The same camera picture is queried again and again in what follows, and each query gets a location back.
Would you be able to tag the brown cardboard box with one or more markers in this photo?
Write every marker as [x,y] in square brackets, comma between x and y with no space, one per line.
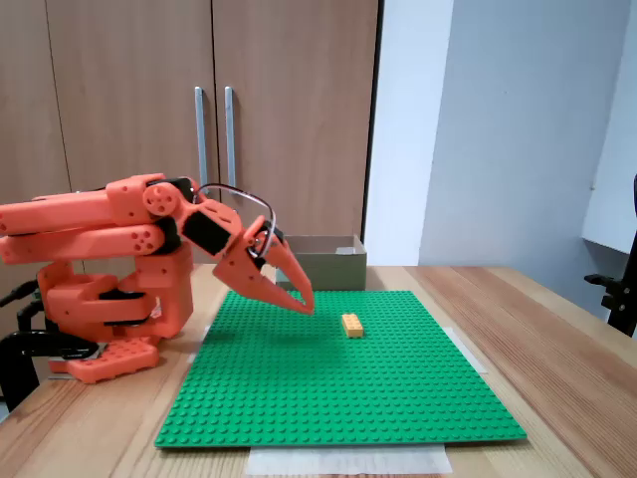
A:
[338,274]

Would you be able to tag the yellow lego block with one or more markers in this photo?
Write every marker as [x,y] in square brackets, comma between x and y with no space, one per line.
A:
[352,326]

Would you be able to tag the green lego baseplate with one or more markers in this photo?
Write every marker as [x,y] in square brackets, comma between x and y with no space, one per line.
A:
[323,388]

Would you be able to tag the translucent masking tape strip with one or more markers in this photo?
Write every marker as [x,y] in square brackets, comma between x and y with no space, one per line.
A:
[348,460]
[473,361]
[193,356]

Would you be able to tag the wooden cabinet door with lock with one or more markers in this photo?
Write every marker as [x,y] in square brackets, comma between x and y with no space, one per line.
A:
[298,99]

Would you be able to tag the black table clamp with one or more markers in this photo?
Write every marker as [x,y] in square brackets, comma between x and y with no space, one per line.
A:
[30,343]

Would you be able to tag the narrow wooden cabinet door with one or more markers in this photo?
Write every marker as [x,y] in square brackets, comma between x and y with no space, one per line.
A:
[25,124]

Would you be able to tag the black chair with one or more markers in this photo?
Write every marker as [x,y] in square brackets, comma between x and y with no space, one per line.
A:
[619,304]

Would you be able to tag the white wall-mounted panel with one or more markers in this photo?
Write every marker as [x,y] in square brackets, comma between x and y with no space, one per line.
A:
[617,149]

